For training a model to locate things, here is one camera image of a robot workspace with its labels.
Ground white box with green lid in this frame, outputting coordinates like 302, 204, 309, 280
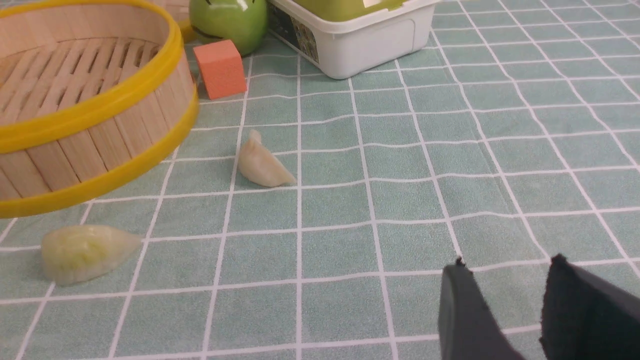
267, 0, 437, 80

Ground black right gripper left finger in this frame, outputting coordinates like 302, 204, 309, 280
438, 257, 523, 360

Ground greenish translucent dumpling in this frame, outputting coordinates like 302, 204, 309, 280
40, 224, 143, 286

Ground pale white dumpling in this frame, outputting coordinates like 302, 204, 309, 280
237, 129, 297, 188

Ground orange foam cube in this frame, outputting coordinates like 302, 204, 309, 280
193, 39, 248, 100

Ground green toy apple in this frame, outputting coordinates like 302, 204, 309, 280
189, 0, 269, 57

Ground bamboo steamer tray yellow rims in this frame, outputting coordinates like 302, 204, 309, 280
0, 0, 200, 219

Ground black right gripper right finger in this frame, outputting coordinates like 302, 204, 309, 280
540, 254, 640, 360

